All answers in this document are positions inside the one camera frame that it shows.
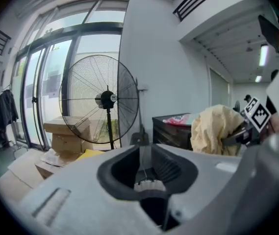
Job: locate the person's right forearm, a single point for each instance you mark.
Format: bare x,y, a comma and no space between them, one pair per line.
275,125

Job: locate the pale yellow checked clothes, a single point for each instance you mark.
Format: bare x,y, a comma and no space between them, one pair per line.
212,128

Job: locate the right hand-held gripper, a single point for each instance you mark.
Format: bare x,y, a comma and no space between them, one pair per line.
258,114

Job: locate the black washing machine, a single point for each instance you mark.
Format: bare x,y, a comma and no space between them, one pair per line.
171,136

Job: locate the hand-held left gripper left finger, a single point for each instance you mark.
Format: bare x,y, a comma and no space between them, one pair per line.
85,199

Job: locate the large cardboard box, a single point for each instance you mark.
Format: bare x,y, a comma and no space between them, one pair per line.
46,170

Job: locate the yellow-lidded waste bin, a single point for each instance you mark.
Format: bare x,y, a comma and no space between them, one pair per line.
91,153

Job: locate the long ceiling lamp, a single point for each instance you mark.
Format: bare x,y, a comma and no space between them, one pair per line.
263,55
258,78

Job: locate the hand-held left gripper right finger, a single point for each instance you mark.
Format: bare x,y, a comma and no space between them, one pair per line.
203,199

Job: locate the black standing fan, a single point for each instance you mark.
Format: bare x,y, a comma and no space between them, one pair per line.
107,99

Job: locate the black mezzanine railing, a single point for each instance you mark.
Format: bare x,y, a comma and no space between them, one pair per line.
185,1

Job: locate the flat-topped cardboard box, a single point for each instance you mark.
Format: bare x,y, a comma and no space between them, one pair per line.
53,127

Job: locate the dark coat on rack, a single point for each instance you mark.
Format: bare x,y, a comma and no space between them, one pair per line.
5,109

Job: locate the pink and green detergent pouch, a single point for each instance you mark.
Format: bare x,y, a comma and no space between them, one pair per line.
177,119

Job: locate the flat cardboard sheet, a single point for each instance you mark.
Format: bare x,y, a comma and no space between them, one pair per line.
19,177

